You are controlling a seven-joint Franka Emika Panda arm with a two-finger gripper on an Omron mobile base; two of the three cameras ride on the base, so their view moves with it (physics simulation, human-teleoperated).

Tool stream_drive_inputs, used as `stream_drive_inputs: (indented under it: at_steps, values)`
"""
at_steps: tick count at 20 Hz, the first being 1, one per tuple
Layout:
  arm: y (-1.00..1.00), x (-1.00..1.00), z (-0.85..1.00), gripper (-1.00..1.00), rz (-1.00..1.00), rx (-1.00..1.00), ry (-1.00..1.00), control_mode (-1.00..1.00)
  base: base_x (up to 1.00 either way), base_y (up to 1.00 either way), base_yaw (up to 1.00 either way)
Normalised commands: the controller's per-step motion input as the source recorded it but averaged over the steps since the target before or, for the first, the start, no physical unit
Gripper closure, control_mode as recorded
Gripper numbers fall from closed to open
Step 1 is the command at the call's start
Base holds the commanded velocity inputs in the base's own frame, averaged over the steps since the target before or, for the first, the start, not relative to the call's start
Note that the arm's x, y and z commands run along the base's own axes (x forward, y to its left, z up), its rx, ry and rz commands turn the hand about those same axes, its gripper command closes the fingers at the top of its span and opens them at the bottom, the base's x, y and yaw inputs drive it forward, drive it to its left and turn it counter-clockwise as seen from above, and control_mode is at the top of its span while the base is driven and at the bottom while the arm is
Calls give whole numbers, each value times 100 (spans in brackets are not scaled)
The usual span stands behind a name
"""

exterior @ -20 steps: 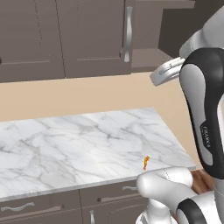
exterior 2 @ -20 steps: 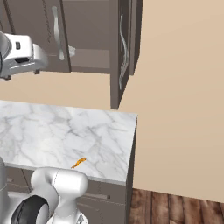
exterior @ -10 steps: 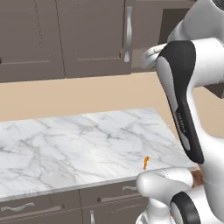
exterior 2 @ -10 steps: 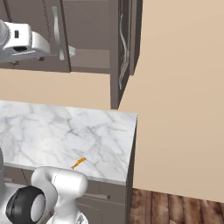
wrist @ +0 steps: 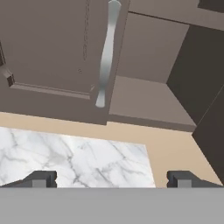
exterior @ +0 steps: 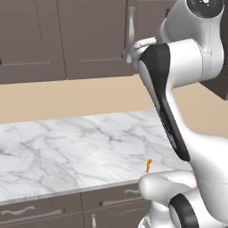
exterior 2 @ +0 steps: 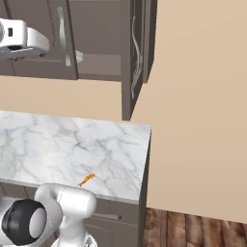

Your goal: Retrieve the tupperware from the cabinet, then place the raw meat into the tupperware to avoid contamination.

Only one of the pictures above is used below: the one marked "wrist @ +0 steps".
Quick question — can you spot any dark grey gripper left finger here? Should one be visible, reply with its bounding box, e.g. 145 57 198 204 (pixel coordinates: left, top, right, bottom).
0 170 58 188

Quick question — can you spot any brown cabinet door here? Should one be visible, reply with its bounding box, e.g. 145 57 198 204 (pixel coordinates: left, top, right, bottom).
0 0 131 126

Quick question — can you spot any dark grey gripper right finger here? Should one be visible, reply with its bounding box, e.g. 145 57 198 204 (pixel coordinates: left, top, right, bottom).
166 170 224 188

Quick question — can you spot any silver cabinet door handle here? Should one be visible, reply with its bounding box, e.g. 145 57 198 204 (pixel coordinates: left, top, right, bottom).
94 0 122 109

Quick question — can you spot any brown open cabinet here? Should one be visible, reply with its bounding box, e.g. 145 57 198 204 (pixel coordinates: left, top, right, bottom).
108 0 224 186

